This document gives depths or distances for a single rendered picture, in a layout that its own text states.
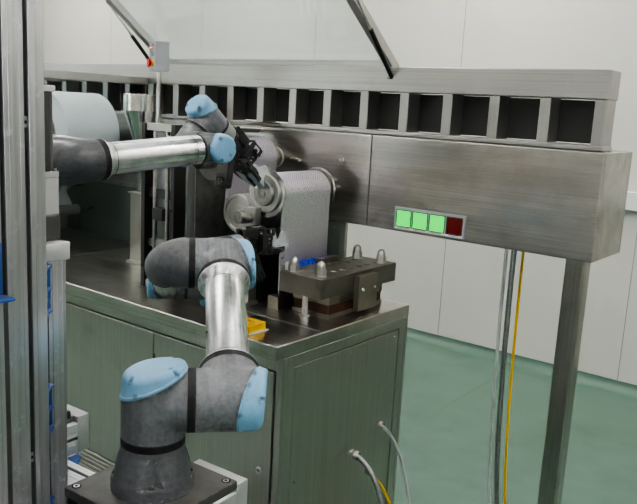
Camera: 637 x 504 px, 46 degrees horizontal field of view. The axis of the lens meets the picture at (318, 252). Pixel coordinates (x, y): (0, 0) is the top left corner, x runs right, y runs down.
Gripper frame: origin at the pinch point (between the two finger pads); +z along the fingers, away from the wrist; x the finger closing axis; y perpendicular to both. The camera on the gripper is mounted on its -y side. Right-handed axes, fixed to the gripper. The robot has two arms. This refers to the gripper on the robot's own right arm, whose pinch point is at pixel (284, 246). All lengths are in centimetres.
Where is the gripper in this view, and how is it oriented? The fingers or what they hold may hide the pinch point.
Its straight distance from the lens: 233.0
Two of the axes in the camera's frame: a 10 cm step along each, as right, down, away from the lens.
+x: -7.9, -1.6, 6.0
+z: 6.2, -1.2, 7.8
